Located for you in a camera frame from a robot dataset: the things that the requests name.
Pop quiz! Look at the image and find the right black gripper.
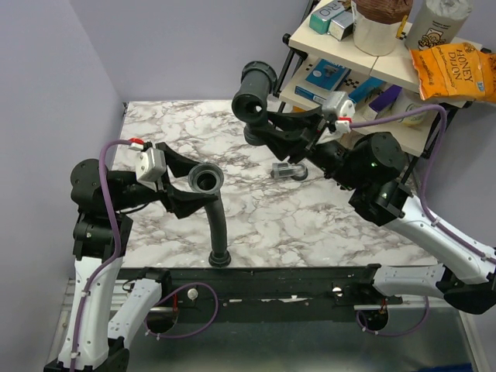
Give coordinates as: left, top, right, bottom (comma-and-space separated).
253, 104, 363, 191

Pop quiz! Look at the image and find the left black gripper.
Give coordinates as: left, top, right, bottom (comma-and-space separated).
111, 141, 219, 218

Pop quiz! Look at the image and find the black corrugated hose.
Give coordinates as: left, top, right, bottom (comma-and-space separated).
188, 163, 233, 268

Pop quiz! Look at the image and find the clear plastic pipe fitting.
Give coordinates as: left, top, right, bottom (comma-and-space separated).
270, 163, 308, 181

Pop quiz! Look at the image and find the grey T pipe fitting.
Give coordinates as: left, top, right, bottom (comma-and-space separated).
232, 60, 277, 146

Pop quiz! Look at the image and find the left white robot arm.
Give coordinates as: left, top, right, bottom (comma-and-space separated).
44, 138, 218, 371

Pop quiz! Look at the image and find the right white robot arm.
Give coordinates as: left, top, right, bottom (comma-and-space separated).
245, 108, 495, 315

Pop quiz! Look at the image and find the blue product box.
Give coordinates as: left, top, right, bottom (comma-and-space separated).
294, 59, 350, 105

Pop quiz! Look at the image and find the blue white carton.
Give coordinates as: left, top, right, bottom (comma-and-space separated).
348, 77, 384, 104

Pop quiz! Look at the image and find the purple white carton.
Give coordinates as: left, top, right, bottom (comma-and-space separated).
362, 85, 402, 121

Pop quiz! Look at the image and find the cream tiered shelf rack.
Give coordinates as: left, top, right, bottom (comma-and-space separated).
269, 0, 487, 194

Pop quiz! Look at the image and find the white round container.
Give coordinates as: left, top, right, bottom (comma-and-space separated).
390, 89, 438, 129

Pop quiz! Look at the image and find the silver small box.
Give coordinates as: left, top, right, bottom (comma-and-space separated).
328, 12, 353, 41

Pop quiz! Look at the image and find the teal green box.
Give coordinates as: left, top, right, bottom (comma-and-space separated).
309, 1, 345, 35

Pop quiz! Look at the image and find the white tub brown lid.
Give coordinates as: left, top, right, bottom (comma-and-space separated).
351, 0, 413, 57

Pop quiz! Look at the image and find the orange honey dijon chip bag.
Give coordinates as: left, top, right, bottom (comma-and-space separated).
410, 42, 495, 104

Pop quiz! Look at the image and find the grey cylindrical canister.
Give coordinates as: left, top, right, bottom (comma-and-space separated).
405, 0, 474, 50

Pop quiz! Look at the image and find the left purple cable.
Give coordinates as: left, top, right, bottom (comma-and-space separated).
71, 139, 219, 371

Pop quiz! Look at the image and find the purple cable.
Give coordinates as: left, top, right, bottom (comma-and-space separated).
348, 104, 496, 337
71, 139, 219, 371

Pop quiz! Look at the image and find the aluminium frame rail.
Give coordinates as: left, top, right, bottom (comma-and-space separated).
62, 280, 450, 312

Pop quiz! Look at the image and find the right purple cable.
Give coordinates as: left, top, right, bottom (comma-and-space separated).
348, 104, 496, 337

